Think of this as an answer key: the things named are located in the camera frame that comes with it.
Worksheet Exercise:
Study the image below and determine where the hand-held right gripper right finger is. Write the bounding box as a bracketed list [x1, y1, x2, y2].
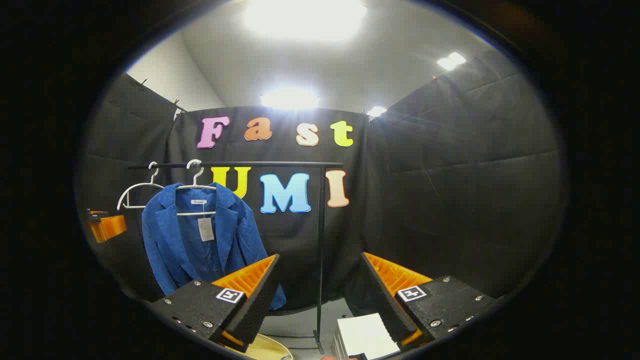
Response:
[361, 251, 498, 348]

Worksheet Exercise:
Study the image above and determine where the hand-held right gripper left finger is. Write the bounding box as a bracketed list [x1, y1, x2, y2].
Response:
[150, 253, 281, 353]

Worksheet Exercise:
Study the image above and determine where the cream round laundry hamper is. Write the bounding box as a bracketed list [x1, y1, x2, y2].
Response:
[240, 334, 295, 360]

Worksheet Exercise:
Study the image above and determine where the blue corduroy jacket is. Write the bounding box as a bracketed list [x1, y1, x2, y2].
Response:
[141, 182, 287, 311]

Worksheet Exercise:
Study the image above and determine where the white plastic hanger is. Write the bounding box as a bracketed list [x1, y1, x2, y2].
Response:
[175, 159, 218, 217]
[116, 161, 166, 211]

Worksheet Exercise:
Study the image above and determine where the black clothes rack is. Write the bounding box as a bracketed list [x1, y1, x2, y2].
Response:
[127, 161, 346, 355]

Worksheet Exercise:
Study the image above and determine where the white box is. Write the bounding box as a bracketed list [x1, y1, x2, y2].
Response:
[331, 313, 401, 360]

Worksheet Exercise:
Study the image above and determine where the black backdrop cloth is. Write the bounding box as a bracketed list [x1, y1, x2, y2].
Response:
[75, 50, 568, 311]

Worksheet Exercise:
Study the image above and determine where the large ceiling light panel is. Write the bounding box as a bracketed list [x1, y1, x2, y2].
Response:
[244, 0, 368, 42]

